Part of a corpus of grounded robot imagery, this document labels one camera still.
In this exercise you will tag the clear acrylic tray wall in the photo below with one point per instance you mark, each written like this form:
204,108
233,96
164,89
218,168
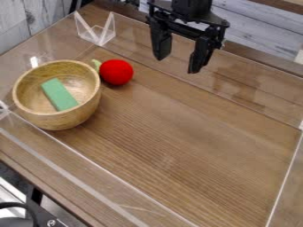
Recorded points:
156,163

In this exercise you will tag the green rectangular block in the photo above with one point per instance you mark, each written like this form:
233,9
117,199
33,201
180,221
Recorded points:
57,95

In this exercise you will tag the clear acrylic corner bracket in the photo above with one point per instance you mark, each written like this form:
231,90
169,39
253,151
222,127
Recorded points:
96,34

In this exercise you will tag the brown wooden bowl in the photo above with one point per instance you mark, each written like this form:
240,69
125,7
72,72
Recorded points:
80,79

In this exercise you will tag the black table leg frame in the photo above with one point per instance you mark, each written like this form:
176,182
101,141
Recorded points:
44,218

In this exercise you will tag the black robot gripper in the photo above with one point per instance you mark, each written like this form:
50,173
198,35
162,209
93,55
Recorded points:
190,19

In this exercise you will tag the small light green object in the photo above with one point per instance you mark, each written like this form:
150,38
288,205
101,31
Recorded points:
96,64

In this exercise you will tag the red ball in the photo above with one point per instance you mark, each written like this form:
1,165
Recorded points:
116,71

